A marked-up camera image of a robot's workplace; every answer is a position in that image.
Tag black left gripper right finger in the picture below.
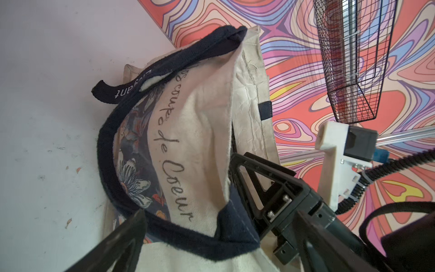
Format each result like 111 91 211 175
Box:
293 212 376 272

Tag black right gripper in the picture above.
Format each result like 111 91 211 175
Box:
230 153 336 265

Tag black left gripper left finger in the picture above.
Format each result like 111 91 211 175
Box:
67 210 147 272

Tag cream canvas tote bag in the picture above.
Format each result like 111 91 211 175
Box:
92 26 292 272

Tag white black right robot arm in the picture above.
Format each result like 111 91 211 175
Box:
230 150 435 272

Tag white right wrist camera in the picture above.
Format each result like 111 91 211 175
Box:
315 121 390 214

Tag black wire basket back wall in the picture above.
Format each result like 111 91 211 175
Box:
314 0 397 125

